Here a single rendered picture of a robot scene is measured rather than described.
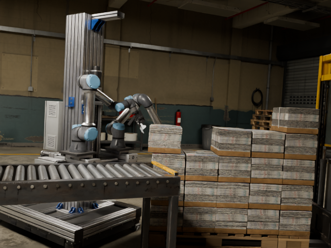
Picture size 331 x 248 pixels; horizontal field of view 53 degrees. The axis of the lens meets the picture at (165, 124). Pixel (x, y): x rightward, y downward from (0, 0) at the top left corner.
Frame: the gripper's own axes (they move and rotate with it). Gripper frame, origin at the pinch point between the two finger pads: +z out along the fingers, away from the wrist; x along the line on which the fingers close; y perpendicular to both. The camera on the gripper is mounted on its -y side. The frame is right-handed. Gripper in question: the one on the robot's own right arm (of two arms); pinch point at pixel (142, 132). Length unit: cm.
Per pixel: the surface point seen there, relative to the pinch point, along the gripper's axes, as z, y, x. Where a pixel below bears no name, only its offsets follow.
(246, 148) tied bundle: 52, 76, -19
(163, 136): 9.4, 15.1, -17.8
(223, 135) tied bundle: 32, 63, -19
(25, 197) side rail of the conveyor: -5, -67, -126
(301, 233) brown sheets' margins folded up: 143, 87, -20
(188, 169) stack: 46, 22, -19
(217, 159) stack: 49, 49, -19
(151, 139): 8.0, 4.4, -17.2
